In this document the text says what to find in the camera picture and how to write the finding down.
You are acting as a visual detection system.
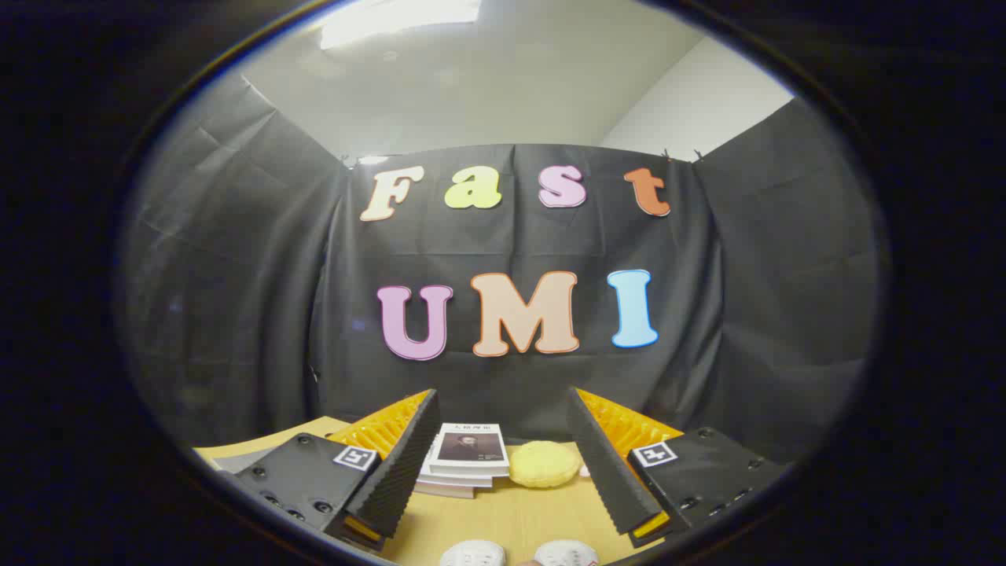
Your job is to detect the yellow round plush cushion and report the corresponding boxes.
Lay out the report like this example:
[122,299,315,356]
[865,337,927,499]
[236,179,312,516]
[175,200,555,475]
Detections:
[509,440,582,490]

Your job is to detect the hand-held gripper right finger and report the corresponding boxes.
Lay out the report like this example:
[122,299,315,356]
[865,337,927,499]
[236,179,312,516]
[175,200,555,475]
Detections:
[567,387,791,549]

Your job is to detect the white book with portrait cover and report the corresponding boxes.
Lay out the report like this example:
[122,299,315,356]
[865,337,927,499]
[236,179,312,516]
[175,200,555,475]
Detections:
[428,423,512,478]

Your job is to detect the white canvas shoe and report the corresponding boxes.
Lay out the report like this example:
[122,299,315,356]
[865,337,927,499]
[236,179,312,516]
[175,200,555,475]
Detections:
[533,539,600,566]
[439,539,505,566]

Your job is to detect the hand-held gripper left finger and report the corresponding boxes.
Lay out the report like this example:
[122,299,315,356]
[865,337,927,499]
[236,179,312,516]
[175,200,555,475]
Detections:
[236,388,442,551]

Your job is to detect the plain white book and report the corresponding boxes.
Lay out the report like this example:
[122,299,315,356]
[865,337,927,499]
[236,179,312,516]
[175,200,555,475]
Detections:
[420,448,504,490]

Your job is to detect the thick brown-covered book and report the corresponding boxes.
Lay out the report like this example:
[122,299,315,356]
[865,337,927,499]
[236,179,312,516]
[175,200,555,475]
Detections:
[415,478,477,500]

